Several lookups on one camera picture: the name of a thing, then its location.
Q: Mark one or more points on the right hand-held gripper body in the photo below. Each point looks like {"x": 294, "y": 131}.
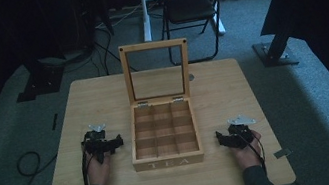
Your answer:
{"x": 239, "y": 134}

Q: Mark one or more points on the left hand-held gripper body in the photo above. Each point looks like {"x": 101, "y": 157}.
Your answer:
{"x": 95, "y": 144}

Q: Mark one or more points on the person's right hand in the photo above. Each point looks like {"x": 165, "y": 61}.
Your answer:
{"x": 247, "y": 156}

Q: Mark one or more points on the person's left hand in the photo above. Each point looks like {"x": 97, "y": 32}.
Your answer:
{"x": 98, "y": 173}

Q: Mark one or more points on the black tape strip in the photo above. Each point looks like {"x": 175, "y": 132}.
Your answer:
{"x": 55, "y": 121}

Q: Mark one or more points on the wooden tea box with lid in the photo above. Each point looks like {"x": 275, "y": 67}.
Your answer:
{"x": 171, "y": 163}

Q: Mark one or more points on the small round grey sticker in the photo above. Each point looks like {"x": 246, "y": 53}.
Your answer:
{"x": 191, "y": 77}

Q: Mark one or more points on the black stand with bolted base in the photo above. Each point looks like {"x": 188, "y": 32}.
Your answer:
{"x": 275, "y": 52}

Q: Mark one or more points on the dark equipment rack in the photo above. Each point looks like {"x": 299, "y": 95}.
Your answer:
{"x": 80, "y": 15}

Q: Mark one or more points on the black folding chair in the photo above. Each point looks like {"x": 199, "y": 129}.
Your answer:
{"x": 147, "y": 14}
{"x": 189, "y": 7}

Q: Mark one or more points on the black stand base plate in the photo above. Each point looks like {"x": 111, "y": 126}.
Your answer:
{"x": 40, "y": 81}

